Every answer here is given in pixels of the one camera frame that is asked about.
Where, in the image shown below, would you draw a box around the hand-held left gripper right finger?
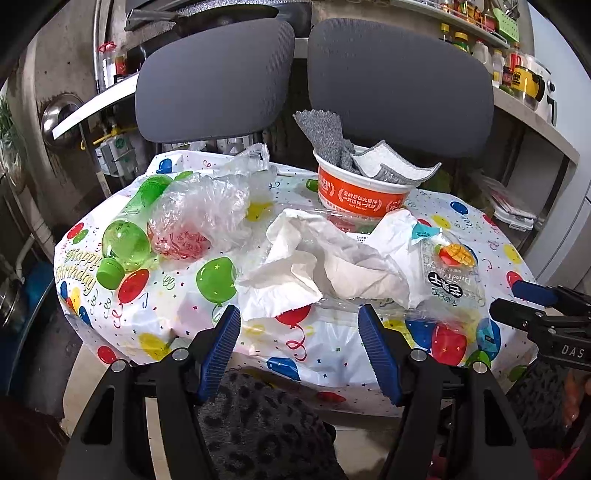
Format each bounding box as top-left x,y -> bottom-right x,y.
358,305 -> 532,480

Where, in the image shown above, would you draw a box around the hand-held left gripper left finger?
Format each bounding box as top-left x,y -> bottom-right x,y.
67,305 -> 243,480

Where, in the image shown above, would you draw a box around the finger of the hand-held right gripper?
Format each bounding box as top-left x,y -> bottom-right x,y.
489,298 -> 555,334
512,280 -> 591,318

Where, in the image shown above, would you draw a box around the clear dried fruit packet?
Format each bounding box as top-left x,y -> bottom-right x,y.
406,222 -> 486,311

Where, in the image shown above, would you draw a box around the white paper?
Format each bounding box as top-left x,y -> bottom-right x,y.
235,209 -> 432,322

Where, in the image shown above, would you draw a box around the green plastic bottle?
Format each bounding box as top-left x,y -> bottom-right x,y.
96,174 -> 174,291

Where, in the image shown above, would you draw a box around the clear plastic bag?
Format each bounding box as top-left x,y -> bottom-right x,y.
148,143 -> 278,260

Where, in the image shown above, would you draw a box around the orange instant noodle cup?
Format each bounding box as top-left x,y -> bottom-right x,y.
314,145 -> 415,220

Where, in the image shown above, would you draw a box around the person's right hand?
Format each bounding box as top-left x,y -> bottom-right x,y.
561,369 -> 591,431

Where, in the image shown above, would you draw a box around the balloon print tablecloth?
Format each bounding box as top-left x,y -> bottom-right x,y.
53,150 -> 539,418

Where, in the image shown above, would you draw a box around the leopard print pants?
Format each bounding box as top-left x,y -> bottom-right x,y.
198,360 -> 573,480

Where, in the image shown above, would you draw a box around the stack of papers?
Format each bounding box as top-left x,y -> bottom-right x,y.
480,174 -> 539,232

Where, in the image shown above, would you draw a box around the white shelf unit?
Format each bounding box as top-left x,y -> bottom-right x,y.
392,0 -> 591,222

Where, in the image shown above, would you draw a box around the blue floor mat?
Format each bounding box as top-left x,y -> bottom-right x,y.
18,262 -> 63,335

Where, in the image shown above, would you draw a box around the white and grey cloth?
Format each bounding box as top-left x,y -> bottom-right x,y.
351,141 -> 443,188

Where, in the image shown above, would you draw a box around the steel basin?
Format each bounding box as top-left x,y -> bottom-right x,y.
0,272 -> 29,334

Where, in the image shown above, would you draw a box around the white drain pipe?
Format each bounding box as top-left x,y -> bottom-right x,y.
13,234 -> 37,278

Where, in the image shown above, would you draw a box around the dark grey cloth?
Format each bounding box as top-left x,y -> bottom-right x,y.
294,109 -> 357,174

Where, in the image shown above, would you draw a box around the gas meter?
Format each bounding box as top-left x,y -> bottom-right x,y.
98,131 -> 140,177

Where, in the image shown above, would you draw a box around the row of condiment bottles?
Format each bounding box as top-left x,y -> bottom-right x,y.
436,0 -> 557,112

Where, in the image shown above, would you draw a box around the yellow gas pipe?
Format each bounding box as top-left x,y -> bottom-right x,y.
81,128 -> 123,149

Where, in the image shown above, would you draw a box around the right grey office chair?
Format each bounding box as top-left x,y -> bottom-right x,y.
307,17 -> 494,189

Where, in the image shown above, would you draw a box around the green plastic basket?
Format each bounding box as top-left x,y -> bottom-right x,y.
491,6 -> 521,43

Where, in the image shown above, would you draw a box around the grey chair backrest pad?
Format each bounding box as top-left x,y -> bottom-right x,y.
135,18 -> 296,143

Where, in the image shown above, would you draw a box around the clear bottle with red cap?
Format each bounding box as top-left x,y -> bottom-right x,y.
98,41 -> 129,86

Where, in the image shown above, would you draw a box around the black frying pan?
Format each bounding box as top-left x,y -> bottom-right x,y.
124,4 -> 280,38

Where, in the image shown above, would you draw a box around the steel bowl on wall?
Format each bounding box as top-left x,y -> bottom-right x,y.
41,95 -> 85,148

